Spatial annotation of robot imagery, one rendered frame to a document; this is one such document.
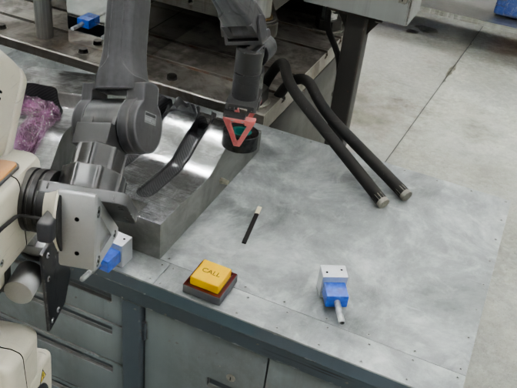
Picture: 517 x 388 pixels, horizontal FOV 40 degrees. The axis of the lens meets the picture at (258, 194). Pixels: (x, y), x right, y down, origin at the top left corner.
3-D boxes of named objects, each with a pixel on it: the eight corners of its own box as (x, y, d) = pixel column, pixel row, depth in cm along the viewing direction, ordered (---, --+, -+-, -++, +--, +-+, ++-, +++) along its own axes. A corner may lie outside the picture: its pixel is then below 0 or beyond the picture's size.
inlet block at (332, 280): (352, 333, 132) (358, 312, 129) (326, 332, 131) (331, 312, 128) (340, 285, 142) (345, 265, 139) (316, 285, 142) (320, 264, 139)
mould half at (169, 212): (159, 259, 143) (161, 205, 136) (53, 219, 151) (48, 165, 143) (259, 150, 182) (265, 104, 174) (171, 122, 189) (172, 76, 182)
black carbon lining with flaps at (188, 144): (150, 208, 146) (150, 168, 140) (84, 184, 150) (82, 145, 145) (224, 135, 173) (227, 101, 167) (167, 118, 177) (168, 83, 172)
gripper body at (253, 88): (261, 96, 154) (265, 65, 151) (255, 116, 146) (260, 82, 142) (231, 91, 155) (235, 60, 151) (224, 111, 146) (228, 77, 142)
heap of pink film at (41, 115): (34, 168, 155) (31, 137, 151) (-46, 156, 156) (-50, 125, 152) (73, 113, 177) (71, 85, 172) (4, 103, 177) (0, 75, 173)
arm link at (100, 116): (68, 153, 95) (103, 154, 93) (87, 85, 98) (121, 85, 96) (103, 178, 103) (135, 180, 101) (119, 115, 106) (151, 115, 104)
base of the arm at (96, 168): (33, 190, 90) (125, 205, 89) (49, 132, 92) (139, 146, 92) (51, 210, 98) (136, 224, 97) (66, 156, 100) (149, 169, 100)
